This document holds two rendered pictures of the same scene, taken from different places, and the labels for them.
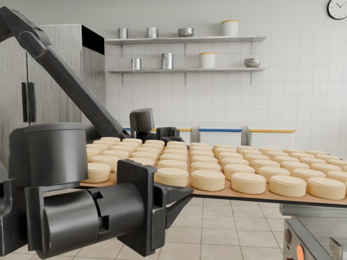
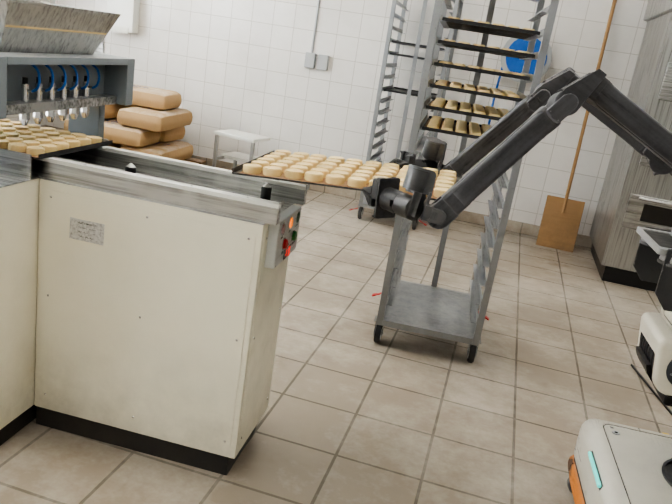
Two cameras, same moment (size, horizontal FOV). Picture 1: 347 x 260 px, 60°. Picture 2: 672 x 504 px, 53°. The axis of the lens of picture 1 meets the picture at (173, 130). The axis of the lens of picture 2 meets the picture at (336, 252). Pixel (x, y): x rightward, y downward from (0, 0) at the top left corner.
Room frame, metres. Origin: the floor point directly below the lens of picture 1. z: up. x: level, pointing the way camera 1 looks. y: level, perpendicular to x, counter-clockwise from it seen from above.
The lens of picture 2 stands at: (2.51, 0.09, 1.34)
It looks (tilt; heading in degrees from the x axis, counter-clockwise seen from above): 17 degrees down; 186
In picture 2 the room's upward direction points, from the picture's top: 9 degrees clockwise
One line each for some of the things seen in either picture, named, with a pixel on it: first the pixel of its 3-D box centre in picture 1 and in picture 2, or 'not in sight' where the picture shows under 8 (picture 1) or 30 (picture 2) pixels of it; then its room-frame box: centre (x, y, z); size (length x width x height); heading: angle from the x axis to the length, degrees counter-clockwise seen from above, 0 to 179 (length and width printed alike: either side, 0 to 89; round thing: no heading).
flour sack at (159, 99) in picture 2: not in sight; (135, 95); (-3.23, -2.45, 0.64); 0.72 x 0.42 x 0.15; 90
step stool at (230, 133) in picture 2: not in sight; (243, 159); (-3.37, -1.46, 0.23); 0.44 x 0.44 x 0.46; 75
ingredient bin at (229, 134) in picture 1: (219, 155); not in sight; (4.06, -0.63, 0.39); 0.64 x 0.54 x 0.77; 173
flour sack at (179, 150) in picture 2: not in sight; (157, 151); (-3.21, -2.20, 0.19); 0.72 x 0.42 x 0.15; 178
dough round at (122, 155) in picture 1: (115, 157); not in sight; (0.57, 0.11, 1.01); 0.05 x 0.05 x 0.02
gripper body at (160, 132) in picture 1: (160, 144); (392, 200); (0.86, 0.04, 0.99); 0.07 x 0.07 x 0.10; 42
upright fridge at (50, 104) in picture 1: (46, 107); not in sight; (4.20, 1.77, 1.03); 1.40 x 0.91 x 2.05; 83
